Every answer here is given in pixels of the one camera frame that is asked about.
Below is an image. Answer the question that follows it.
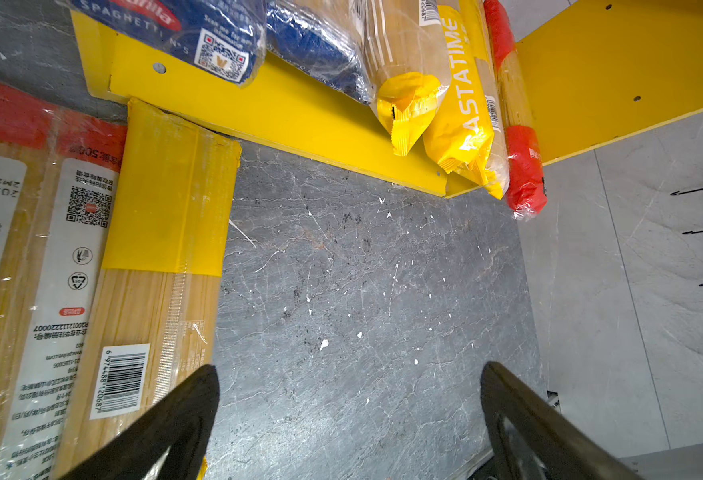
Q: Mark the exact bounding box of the yellow shelf unit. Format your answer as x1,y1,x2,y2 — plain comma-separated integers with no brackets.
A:
72,1,703,198

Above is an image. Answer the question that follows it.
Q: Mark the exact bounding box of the red spaghetti bag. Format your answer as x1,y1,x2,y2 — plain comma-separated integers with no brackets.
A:
0,83,127,479
483,0,547,220

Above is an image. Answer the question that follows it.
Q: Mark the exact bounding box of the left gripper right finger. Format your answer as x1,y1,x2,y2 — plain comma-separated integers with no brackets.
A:
481,361,639,479

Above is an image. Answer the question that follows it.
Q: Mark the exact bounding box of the yellow Pastatime spaghetti bag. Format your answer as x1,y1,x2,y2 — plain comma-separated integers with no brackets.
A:
423,1,495,186

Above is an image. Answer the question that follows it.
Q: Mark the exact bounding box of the yellow short spaghetti bag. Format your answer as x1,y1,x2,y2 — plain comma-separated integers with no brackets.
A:
363,0,451,156

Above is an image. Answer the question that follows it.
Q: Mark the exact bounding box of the clear spaghetti bag white label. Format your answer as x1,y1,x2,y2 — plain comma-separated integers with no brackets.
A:
266,0,375,105

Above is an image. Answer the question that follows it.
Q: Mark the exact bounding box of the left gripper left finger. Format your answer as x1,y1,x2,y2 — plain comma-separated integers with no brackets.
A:
63,364,220,480

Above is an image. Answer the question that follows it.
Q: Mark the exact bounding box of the blue Barilla spaghetti box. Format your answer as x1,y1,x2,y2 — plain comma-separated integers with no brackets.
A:
63,0,266,87

